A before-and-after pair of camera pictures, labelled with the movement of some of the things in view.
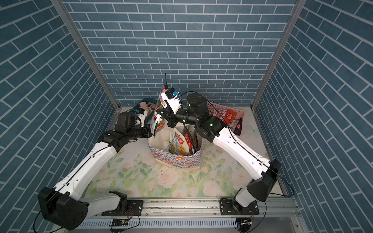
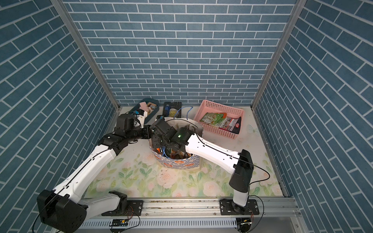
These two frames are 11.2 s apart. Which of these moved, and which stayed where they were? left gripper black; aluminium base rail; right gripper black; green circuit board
Moved: right gripper black
Stayed: aluminium base rail; green circuit board; left gripper black
